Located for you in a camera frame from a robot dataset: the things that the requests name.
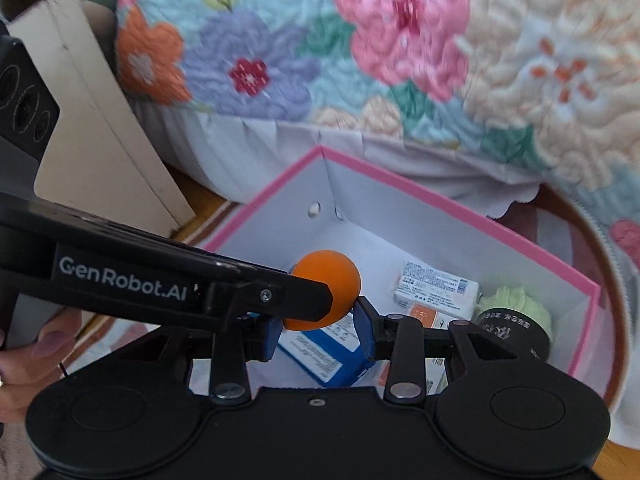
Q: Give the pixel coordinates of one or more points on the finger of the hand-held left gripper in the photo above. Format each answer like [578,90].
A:
[290,300]

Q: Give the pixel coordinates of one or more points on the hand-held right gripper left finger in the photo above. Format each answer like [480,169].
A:
[271,337]

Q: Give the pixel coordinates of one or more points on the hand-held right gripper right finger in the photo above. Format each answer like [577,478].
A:
[365,330]

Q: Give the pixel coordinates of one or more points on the orange ball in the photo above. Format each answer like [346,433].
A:
[325,270]

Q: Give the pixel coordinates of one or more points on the blue snack packet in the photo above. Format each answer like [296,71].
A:
[325,360]

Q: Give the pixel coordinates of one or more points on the white toothpaste tube box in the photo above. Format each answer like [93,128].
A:
[435,285]

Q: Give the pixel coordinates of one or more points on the pink cardboard box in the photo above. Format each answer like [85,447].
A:
[425,230]

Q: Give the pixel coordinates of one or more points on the person's left hand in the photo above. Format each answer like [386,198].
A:
[30,375]

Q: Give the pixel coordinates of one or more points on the beige cardboard box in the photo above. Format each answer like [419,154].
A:
[100,135]

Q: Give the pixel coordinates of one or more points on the green jar with black lid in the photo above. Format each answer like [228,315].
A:
[510,327]

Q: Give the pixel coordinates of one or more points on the striped round rug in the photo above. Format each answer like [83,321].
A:
[570,240]

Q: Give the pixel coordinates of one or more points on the floral quilt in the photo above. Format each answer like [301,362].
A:
[350,60]

